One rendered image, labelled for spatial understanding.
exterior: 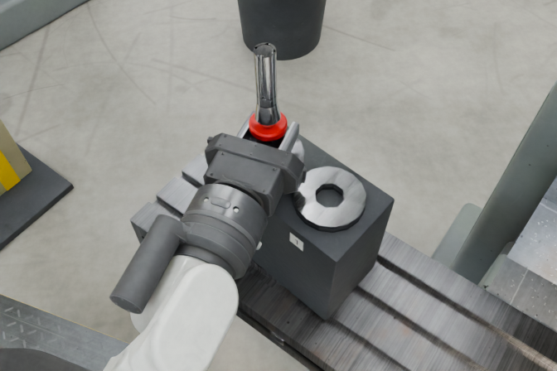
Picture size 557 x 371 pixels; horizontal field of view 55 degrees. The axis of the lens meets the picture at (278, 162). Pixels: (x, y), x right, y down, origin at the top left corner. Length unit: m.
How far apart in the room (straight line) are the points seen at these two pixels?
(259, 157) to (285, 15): 1.78
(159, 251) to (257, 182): 0.14
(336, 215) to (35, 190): 1.71
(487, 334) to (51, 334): 1.04
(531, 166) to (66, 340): 1.12
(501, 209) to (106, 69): 1.95
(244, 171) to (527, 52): 2.35
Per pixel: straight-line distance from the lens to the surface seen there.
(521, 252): 0.97
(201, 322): 0.51
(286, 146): 0.64
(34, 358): 1.31
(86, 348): 1.46
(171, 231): 0.55
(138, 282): 0.53
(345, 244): 0.65
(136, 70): 2.59
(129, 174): 2.20
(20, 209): 2.21
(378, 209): 0.68
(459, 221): 1.86
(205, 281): 0.52
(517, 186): 1.07
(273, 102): 0.62
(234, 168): 0.61
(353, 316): 0.81
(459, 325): 0.84
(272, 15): 2.38
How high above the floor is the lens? 1.72
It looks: 53 degrees down
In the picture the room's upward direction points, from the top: straight up
